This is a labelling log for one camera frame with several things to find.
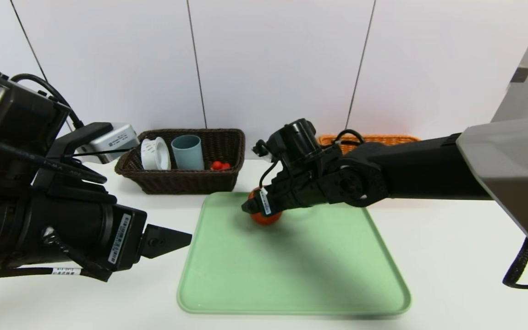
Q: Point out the red yellow apple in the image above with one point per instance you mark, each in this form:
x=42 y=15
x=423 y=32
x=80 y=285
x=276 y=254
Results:
x=266 y=219

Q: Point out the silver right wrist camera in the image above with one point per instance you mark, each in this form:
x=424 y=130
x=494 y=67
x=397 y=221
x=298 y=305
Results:
x=271 y=158

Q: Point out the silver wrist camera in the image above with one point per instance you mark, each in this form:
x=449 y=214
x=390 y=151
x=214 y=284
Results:
x=271 y=158
x=108 y=142

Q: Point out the orange wicker basket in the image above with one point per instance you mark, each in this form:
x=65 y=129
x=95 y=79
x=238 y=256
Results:
x=383 y=139

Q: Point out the dark grey wall bracket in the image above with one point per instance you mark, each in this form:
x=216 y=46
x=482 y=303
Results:
x=520 y=74

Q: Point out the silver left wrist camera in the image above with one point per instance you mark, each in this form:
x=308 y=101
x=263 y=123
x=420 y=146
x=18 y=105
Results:
x=108 y=142

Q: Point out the dark brown wicker basket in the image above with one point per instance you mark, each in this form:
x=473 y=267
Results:
x=181 y=181

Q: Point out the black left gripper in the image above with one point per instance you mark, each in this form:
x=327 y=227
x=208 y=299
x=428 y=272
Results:
x=125 y=238

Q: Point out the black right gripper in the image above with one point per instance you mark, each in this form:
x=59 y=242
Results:
x=264 y=202

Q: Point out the blue grey plastic cup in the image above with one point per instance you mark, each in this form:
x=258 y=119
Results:
x=188 y=153

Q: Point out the red rubber duck toy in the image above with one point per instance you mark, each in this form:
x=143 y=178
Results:
x=220 y=166

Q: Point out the light green plastic tray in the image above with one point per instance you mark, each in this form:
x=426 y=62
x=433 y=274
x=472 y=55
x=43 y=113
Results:
x=291 y=266

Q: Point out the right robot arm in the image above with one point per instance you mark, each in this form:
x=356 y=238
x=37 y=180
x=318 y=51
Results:
x=429 y=169

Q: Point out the white round plastic container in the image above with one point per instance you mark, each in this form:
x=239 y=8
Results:
x=156 y=155

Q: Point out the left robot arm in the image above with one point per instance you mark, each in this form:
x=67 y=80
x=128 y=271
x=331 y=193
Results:
x=16 y=220

